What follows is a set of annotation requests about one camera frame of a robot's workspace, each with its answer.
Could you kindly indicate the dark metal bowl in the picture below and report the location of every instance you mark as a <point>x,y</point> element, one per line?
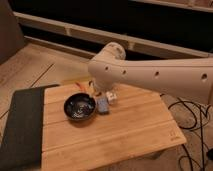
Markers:
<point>79,107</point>

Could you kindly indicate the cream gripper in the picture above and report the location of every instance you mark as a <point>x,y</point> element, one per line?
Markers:
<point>106,93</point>

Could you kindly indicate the dark grey mat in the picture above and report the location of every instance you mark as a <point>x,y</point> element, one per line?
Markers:
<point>22,139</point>

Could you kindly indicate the black shelf unit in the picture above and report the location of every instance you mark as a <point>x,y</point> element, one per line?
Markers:
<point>147,30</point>

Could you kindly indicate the wooden table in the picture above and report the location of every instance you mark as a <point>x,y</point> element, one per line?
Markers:
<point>139,123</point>

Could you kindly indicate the blue sponge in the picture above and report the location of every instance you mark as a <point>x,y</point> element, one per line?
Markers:
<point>103,107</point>

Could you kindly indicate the orange small object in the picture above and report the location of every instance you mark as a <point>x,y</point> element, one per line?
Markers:
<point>81,86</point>

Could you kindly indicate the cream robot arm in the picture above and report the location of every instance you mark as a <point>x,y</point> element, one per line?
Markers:
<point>191,79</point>

